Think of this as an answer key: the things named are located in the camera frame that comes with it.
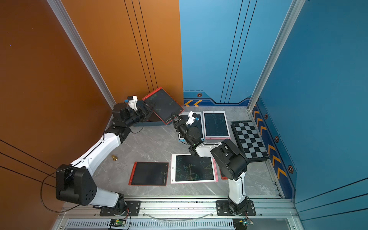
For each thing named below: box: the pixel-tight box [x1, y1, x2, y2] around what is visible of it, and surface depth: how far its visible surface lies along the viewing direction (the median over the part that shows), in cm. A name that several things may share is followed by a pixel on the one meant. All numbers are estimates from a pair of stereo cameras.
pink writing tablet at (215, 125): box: [202, 110, 231, 140], surface depth 111 cm
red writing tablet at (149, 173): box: [128, 161, 170, 187], surface depth 91 cm
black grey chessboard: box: [230, 120, 270, 163], surface depth 101 cm
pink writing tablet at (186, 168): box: [170, 153, 219, 184], surface depth 88 cm
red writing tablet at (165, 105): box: [141, 87, 185, 126], surface depth 84 cm
